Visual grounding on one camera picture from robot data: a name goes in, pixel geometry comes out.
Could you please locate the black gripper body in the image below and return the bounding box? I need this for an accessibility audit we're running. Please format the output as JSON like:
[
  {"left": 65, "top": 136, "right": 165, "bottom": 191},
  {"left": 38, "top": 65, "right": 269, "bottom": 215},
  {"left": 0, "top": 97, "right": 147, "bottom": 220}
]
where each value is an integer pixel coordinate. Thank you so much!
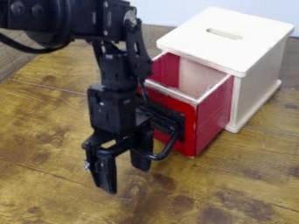
[{"left": 81, "top": 84, "right": 148, "bottom": 157}]

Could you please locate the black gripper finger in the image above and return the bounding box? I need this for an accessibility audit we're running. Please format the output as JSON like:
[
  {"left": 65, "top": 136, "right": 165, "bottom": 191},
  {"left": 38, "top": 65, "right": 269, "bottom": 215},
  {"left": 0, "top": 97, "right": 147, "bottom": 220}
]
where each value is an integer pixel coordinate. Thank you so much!
[
  {"left": 129, "top": 128, "right": 153, "bottom": 172},
  {"left": 85, "top": 150, "right": 117, "bottom": 194}
]

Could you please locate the black metal drawer handle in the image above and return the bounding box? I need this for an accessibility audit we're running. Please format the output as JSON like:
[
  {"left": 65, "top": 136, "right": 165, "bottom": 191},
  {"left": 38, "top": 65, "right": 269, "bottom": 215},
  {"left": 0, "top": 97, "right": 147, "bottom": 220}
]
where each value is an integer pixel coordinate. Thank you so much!
[{"left": 140, "top": 102, "right": 185, "bottom": 161}]

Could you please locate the red drawer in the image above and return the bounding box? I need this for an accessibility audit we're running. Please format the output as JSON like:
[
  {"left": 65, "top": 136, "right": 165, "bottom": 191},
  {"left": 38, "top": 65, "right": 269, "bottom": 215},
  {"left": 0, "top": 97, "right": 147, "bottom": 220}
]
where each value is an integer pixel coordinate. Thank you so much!
[{"left": 145, "top": 52, "right": 233, "bottom": 158}]

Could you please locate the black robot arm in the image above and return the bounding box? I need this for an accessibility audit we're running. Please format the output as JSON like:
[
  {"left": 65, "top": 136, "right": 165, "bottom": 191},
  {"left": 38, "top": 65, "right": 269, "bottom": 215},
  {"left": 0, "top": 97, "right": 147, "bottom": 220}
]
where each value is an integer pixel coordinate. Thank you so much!
[{"left": 0, "top": 0, "right": 152, "bottom": 194}]

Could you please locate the white wooden box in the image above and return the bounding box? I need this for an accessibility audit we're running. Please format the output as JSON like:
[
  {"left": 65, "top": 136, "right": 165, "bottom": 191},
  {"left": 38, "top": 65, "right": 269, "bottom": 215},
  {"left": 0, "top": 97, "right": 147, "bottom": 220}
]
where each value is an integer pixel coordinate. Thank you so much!
[{"left": 156, "top": 7, "right": 295, "bottom": 133}]

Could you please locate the black cable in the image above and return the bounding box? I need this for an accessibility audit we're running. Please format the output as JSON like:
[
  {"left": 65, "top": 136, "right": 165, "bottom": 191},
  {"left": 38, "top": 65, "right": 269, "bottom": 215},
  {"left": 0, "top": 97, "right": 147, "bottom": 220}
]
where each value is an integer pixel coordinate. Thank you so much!
[{"left": 0, "top": 31, "right": 73, "bottom": 55}]

